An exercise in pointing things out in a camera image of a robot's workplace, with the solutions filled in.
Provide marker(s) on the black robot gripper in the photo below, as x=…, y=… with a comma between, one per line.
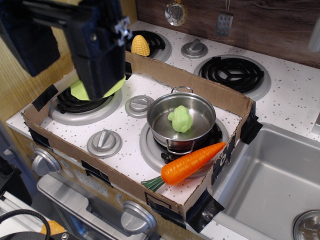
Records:
x=96, y=32

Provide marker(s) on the light green toy broccoli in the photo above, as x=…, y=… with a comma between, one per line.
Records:
x=181, y=119

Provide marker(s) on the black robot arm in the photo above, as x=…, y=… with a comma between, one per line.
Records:
x=33, y=45

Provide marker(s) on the yellow toy corn cob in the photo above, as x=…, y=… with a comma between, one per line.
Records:
x=140, y=46

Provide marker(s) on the back left black burner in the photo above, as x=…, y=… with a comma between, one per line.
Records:
x=160, y=47

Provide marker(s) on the light green toy plate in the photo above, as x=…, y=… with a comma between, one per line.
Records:
x=79, y=91

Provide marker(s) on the front left black burner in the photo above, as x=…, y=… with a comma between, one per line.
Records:
x=69, y=110

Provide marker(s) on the hanging silver slotted spoon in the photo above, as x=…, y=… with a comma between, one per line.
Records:
x=176, y=13

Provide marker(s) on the silver stovetop knob upper middle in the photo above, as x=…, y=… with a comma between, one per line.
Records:
x=138, y=106

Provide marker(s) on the silver stovetop knob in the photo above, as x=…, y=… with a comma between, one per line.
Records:
x=138, y=106
x=194, y=50
x=104, y=144

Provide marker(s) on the silver stovetop knob back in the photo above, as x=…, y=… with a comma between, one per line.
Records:
x=194, y=50

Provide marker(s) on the silver stovetop knob lower left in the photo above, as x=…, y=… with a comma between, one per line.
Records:
x=104, y=144

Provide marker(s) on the brown cardboard fence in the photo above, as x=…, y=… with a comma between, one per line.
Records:
x=181, y=211

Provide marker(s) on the silver metal pot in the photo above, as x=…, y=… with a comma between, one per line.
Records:
x=201, y=110

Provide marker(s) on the hanging silver spatula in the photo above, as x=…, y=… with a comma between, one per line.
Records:
x=224, y=21

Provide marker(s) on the silver oven knob left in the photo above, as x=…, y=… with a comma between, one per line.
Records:
x=45, y=162

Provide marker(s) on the silver oven knob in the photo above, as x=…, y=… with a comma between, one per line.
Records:
x=135, y=219
x=45, y=162

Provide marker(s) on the back right black burner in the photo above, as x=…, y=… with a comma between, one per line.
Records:
x=239, y=73

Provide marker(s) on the orange toy carrot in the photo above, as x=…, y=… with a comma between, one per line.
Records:
x=180, y=169

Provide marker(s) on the silver oven knob right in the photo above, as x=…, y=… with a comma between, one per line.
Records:
x=135, y=219

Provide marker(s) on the orange tape piece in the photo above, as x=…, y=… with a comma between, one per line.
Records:
x=55, y=228

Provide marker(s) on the grey toy sink basin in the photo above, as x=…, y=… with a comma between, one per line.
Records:
x=268, y=183

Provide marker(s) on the silver sink drain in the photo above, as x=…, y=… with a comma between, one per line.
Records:
x=307, y=226

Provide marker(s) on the silver oven door handle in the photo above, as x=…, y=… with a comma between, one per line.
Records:
x=65, y=197

